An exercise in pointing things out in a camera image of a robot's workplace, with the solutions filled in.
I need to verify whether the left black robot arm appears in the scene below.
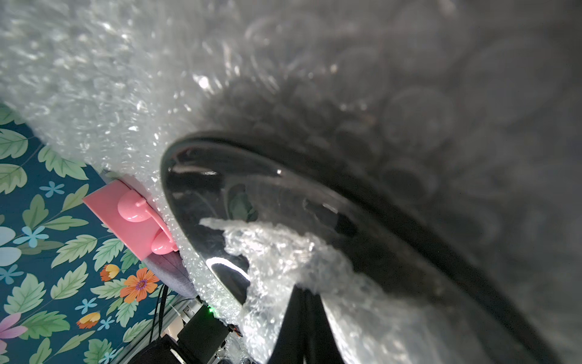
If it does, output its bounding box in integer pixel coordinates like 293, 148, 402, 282
129, 305, 239, 364

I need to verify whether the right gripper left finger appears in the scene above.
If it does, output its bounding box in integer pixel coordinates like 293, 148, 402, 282
268, 286, 305, 364

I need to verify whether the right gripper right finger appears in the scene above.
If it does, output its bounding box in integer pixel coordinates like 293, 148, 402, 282
305, 291, 344, 364

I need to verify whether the black dinner plate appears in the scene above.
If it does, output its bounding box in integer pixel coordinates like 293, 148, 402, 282
161, 133, 559, 363

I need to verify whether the pink toy clock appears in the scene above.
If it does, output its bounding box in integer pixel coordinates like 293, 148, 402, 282
83, 180, 178, 260

